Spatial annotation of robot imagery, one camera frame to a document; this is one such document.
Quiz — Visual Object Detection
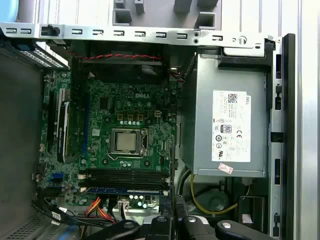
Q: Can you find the green RAM stick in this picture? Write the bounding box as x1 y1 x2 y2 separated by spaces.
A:
169 134 179 240

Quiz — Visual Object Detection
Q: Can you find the black RAM slot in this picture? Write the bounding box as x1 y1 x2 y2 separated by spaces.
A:
85 174 166 182
85 180 166 188
85 167 166 175

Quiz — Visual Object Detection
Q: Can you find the blue disk carrier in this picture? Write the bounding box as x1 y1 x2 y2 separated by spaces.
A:
58 223 85 240

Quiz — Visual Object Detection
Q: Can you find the perforated metal drive cage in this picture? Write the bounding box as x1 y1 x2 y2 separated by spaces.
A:
13 41 71 70

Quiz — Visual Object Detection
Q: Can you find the white cable connector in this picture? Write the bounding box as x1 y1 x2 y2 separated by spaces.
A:
116 196 130 219

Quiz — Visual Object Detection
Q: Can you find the grey plastic parts rack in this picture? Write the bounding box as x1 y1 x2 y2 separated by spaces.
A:
111 0 224 30

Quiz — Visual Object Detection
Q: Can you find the silver power supply unit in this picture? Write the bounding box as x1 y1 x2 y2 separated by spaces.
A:
179 48 270 179

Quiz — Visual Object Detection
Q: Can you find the black sleeved cable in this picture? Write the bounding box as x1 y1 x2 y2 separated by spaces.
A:
174 169 193 219

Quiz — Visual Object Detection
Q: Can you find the silver CPU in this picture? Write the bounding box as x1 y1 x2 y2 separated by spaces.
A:
115 131 138 150

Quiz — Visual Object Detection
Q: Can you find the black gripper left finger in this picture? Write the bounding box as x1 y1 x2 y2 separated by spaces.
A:
91 216 174 240

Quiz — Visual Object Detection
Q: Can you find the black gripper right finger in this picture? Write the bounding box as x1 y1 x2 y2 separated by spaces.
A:
183 216 277 240

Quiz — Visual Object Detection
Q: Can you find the yellow wire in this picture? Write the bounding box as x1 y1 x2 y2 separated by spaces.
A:
190 174 239 215

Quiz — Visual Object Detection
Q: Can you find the orange and red wire bundle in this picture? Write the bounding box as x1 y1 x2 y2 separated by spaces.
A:
84 196 117 224

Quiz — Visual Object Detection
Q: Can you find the white power supply label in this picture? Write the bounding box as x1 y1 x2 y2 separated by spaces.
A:
211 89 253 164

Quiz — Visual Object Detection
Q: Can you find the red and black twisted wire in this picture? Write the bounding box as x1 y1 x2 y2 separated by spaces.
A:
71 52 186 84

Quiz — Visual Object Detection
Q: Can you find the black cooling fan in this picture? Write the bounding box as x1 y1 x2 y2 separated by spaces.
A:
71 41 171 86

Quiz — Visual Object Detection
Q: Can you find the pink sticker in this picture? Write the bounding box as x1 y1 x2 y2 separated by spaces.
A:
218 162 235 175

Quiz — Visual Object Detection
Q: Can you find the metal socket cover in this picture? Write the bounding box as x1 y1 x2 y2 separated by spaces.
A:
110 128 149 157

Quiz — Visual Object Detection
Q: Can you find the black cable bundle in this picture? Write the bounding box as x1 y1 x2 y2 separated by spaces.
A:
31 196 118 227

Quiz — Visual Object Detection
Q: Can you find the grey metal PC case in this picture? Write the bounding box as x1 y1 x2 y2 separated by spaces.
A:
0 21 296 240

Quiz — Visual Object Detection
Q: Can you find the thin metal locking lever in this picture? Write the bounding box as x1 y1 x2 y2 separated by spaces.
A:
109 148 146 161

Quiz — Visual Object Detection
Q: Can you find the blue SATA connector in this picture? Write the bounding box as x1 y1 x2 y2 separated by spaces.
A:
50 171 63 189

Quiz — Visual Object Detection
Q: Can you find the RAM stick with blue label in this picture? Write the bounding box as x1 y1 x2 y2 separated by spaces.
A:
85 186 161 196

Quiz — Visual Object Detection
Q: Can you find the green Dell motherboard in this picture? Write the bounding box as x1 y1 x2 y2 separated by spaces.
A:
37 69 185 213

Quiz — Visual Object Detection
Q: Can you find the black and white expansion slot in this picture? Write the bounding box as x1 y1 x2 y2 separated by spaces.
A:
56 87 70 163

